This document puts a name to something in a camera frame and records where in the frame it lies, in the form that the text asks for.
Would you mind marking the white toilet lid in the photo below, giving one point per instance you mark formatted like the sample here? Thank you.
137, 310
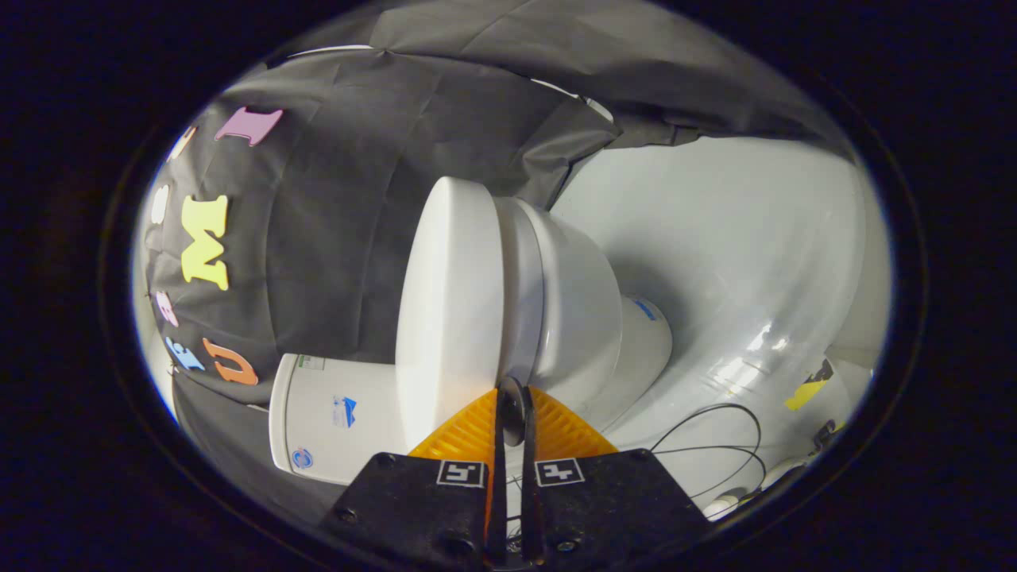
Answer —
445, 318

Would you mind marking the black backdrop cloth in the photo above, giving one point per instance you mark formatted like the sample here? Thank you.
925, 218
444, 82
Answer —
334, 238

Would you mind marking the black round pull tab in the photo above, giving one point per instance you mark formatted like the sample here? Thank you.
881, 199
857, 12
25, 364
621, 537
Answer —
515, 409

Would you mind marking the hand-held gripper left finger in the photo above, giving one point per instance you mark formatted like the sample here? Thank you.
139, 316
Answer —
413, 500

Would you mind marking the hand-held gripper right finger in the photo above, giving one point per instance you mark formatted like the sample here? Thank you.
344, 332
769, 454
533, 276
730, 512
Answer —
620, 500

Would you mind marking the yellow black floor tape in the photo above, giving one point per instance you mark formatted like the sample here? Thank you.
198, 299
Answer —
806, 392

